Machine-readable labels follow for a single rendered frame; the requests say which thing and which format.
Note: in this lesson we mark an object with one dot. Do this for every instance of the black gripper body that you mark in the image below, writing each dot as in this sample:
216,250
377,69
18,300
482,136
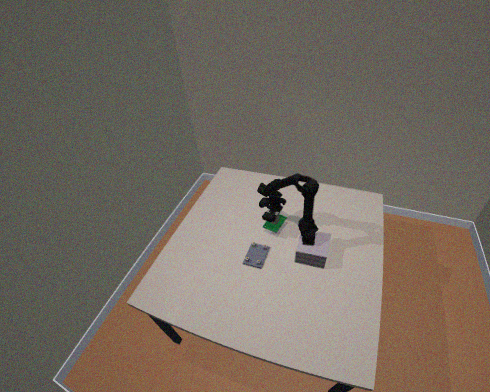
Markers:
274,207

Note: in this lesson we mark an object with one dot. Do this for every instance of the green circuit board with grey square handle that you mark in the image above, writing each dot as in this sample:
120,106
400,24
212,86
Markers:
276,225

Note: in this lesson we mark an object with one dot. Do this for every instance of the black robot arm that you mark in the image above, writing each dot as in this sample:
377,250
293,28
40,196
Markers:
306,225

